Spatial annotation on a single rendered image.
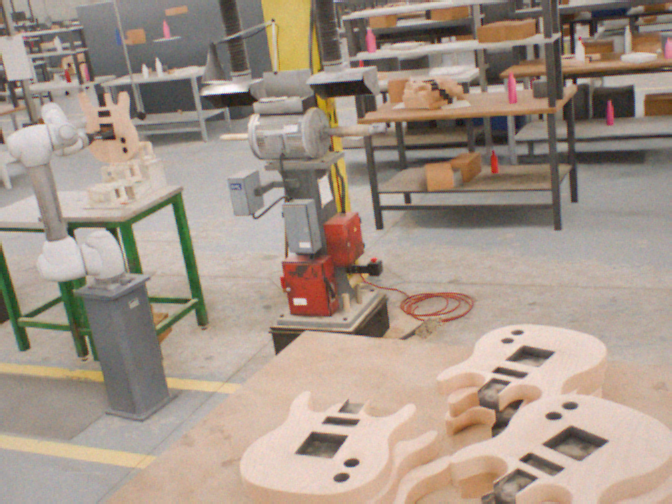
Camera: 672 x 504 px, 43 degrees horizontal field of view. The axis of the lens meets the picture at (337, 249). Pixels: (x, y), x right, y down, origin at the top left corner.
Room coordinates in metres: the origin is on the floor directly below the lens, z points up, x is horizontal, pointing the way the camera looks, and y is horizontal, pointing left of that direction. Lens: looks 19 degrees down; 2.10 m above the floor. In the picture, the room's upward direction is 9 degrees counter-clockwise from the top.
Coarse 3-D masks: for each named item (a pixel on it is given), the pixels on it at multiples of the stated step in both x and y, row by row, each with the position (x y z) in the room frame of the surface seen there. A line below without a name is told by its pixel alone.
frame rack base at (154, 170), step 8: (136, 160) 5.14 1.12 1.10; (160, 160) 5.08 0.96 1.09; (144, 168) 4.97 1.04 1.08; (152, 168) 5.00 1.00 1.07; (160, 168) 5.07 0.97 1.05; (120, 176) 5.07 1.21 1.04; (144, 176) 4.98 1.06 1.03; (152, 176) 4.99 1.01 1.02; (160, 176) 5.05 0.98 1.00; (152, 184) 4.98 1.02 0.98; (160, 184) 5.04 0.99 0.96
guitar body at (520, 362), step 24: (504, 336) 2.16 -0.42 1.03; (528, 336) 2.14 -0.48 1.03; (552, 336) 2.12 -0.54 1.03; (576, 336) 2.10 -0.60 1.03; (480, 360) 2.04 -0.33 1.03; (504, 360) 2.02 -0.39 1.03; (528, 360) 2.05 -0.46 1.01; (552, 360) 1.98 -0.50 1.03; (576, 360) 1.96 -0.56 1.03; (600, 360) 1.94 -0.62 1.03; (456, 384) 1.98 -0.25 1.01; (480, 384) 1.97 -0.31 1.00; (504, 384) 1.92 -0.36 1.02; (528, 384) 1.88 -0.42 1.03; (552, 384) 1.86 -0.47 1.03; (576, 384) 1.90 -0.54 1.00
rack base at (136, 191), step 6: (120, 180) 5.02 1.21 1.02; (138, 180) 4.93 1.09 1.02; (144, 180) 4.93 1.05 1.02; (126, 186) 4.85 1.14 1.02; (132, 186) 4.82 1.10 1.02; (138, 186) 4.87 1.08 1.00; (144, 186) 4.91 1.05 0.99; (150, 186) 4.96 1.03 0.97; (126, 192) 4.85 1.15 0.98; (132, 192) 4.83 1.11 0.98; (138, 192) 4.86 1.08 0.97; (144, 192) 4.90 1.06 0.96; (150, 192) 4.95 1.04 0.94; (108, 198) 4.92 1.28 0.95; (132, 198) 4.83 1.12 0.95; (138, 198) 4.85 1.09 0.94
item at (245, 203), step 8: (232, 176) 4.25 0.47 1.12; (240, 176) 4.22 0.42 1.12; (248, 176) 4.23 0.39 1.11; (256, 176) 4.29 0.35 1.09; (232, 184) 4.21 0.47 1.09; (240, 184) 4.19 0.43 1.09; (248, 184) 4.21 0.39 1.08; (256, 184) 4.28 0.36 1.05; (232, 192) 4.22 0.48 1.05; (240, 192) 4.20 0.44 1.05; (248, 192) 4.20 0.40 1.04; (232, 200) 4.22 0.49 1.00; (240, 200) 4.20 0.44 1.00; (248, 200) 4.19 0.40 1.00; (256, 200) 4.26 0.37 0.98; (280, 200) 4.30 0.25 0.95; (288, 200) 4.29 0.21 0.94; (240, 208) 4.21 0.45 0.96; (248, 208) 4.19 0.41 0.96; (256, 208) 4.24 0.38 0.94; (256, 216) 4.31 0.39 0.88
